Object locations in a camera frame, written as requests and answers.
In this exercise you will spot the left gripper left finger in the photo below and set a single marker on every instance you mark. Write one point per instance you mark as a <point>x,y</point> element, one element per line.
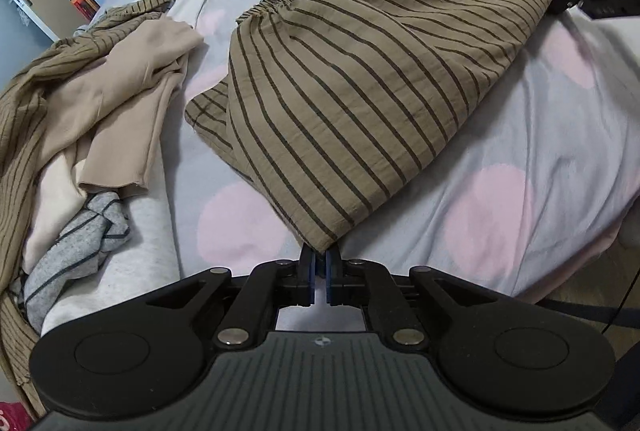
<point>257,299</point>

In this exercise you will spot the olive striped garment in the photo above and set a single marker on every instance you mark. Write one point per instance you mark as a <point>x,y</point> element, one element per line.
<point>23,121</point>

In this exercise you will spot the olive striped trousers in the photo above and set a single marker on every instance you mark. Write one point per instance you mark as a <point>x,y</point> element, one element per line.
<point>330,107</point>

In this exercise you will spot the polka dot bed sheet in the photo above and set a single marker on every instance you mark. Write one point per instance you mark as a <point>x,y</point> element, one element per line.
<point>533,186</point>

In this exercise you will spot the beige garment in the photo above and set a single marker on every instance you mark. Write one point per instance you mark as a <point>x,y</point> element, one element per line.
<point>120,102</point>

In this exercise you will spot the cream white garment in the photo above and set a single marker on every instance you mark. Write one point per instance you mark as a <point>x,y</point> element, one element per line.
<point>58,199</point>

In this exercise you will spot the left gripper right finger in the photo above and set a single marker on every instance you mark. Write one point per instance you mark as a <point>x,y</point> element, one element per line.
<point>369,287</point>

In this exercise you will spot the pink Lotso bag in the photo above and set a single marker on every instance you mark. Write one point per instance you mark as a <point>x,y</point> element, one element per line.
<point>13,417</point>

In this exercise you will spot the grey patterned garment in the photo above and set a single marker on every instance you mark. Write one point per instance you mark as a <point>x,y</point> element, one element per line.
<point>99,228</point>

